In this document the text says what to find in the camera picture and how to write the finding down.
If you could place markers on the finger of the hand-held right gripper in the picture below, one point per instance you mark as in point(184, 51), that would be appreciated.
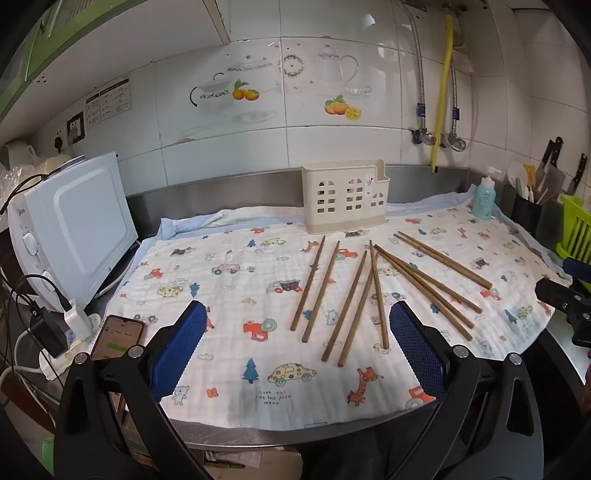
point(554, 295)
point(577, 268)

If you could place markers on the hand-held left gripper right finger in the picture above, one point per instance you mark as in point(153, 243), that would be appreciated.
point(415, 350)

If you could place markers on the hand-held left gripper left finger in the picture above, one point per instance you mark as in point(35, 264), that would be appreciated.
point(180, 341)

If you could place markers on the set of wooden chopsticks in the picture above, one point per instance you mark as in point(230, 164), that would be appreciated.
point(351, 300)

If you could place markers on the cream plastic utensil holder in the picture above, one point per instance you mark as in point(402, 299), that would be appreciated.
point(344, 198)

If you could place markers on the green plastic rack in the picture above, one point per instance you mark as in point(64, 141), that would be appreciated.
point(575, 230)

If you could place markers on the smartphone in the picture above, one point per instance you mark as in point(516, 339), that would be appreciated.
point(117, 339)

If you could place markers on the black utensil canister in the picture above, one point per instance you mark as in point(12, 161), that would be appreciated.
point(526, 217)

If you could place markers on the pink thin stick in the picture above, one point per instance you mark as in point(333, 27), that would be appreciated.
point(541, 195)

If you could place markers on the white power strip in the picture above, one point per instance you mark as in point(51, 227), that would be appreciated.
point(81, 341)

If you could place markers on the printed cartoon cloth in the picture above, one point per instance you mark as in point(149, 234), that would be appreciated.
point(277, 369)

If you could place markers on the yellow utensil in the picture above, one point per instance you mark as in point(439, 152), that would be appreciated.
point(531, 175)

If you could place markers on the white charger plug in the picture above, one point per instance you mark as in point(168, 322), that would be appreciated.
point(76, 318)

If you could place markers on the white spatula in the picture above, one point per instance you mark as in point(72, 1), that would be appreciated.
point(517, 175)

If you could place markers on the teal soap pump bottle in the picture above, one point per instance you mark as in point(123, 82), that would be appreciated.
point(484, 198)

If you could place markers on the black charger adapter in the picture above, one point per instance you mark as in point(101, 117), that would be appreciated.
point(48, 330)

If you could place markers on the white microwave oven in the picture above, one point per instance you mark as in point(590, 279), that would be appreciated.
point(78, 230)

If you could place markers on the steel angle valve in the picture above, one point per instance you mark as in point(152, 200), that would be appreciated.
point(455, 142)

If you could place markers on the cream round appliance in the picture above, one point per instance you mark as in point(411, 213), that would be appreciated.
point(60, 162)

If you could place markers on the clear plastic bag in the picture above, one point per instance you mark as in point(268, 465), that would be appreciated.
point(9, 182)

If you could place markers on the white electric kettle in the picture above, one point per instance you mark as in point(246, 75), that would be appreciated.
point(18, 154)

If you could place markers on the wall label sticker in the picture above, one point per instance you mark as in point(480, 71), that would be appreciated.
point(108, 102)

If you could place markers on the green wall cabinet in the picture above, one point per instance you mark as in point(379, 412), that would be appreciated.
point(32, 55)

